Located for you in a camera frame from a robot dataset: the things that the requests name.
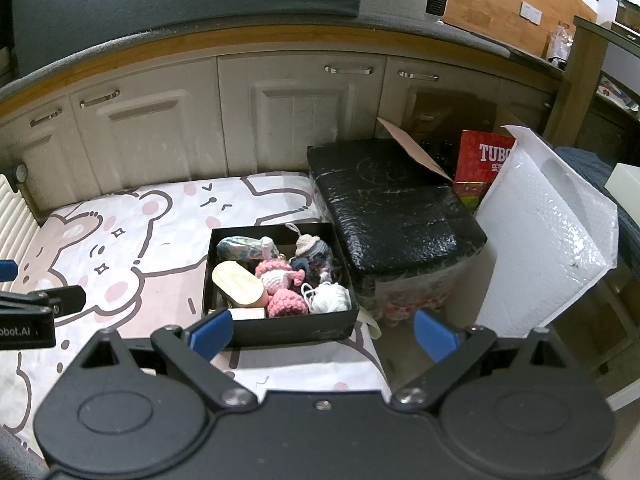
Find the bear printed blanket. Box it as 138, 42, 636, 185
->
0, 172, 393, 456

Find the cream ribbed suitcase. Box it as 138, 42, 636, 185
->
0, 162, 40, 241

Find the white bubble mailer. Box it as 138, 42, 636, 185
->
472, 125, 621, 338

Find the black wrapped package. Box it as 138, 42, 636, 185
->
306, 137, 488, 328

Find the oval wooden block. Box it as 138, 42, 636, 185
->
211, 260, 268, 309

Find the cream cabinet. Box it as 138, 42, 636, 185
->
0, 52, 566, 216

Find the white box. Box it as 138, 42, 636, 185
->
604, 162, 640, 201

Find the grey countertop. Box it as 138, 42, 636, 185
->
0, 7, 568, 121

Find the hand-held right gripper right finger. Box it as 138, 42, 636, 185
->
390, 308, 579, 411

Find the brown cardboard box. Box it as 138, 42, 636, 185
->
376, 91, 511, 183

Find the pink crochet doll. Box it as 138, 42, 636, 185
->
255, 259, 308, 318

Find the red printed box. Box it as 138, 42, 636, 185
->
452, 130, 516, 211

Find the clear plastic bag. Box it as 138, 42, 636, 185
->
547, 20, 576, 68

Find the wooden post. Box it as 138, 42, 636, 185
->
542, 15, 613, 143

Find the grey crochet doll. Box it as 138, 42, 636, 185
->
285, 222, 328, 261

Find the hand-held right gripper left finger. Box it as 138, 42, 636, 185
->
69, 310, 259, 411

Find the white yarn ball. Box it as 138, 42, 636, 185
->
301, 281, 352, 315

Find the black cardboard box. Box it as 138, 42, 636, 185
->
201, 222, 360, 347

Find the dark blue crochet toy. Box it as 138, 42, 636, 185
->
289, 255, 346, 286

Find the floral fabric pouch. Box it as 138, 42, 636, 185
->
216, 236, 263, 262

